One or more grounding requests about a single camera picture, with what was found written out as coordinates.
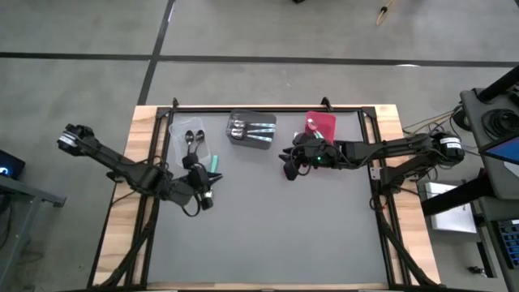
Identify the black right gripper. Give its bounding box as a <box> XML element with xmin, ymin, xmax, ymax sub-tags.
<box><xmin>278</xmin><ymin>132</ymin><xmax>338</xmax><ymax>182</ymax></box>

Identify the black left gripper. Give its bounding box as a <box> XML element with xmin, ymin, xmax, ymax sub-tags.
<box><xmin>181</xmin><ymin>155</ymin><xmax>224</xmax><ymax>212</ymax></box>

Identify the dark grey translucent container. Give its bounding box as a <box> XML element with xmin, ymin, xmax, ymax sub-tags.
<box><xmin>225</xmin><ymin>109</ymin><xmax>278</xmax><ymax>151</ymax></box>

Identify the clear plastic container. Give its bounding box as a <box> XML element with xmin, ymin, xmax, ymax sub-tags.
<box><xmin>167</xmin><ymin>116</ymin><xmax>212</xmax><ymax>168</ymax></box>

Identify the red plastic container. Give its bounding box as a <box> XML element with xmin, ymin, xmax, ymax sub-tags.
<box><xmin>303</xmin><ymin>110</ymin><xmax>338</xmax><ymax>145</ymax></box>

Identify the white box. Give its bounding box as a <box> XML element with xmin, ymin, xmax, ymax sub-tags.
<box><xmin>429</xmin><ymin>182</ymin><xmax>478</xmax><ymax>234</ymax></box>

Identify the grey side table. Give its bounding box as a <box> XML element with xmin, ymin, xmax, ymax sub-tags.
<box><xmin>0</xmin><ymin>174</ymin><xmax>68</xmax><ymax>292</ymax></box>

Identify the grey equipment cart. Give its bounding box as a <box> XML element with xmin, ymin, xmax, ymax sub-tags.
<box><xmin>460</xmin><ymin>87</ymin><xmax>519</xmax><ymax>202</ymax></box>

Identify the black device with blue light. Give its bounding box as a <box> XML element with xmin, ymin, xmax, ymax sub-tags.
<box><xmin>0</xmin><ymin>149</ymin><xmax>26</xmax><ymax>182</ymax></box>

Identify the blue laptop screen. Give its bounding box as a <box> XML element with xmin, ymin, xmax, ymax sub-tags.
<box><xmin>480</xmin><ymin>135</ymin><xmax>519</xmax><ymax>165</ymax></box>

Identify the black pole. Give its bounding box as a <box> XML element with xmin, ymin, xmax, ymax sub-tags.
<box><xmin>477</xmin><ymin>67</ymin><xmax>519</xmax><ymax>102</ymax></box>

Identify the keyboard with coloured keys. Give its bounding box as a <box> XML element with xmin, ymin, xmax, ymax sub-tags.
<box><xmin>497</xmin><ymin>221</ymin><xmax>519</xmax><ymax>268</ymax></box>

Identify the floor cable bundle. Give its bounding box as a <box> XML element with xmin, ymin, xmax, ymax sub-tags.
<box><xmin>401</xmin><ymin>105</ymin><xmax>465</xmax><ymax>137</ymax></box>

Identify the yellow floor cable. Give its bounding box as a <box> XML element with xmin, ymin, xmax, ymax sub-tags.
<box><xmin>375</xmin><ymin>0</ymin><xmax>395</xmax><ymax>26</ymax></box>

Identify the coiled black cable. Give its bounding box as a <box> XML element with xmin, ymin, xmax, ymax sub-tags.
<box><xmin>481</xmin><ymin>108</ymin><xmax>519</xmax><ymax>141</ymax></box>

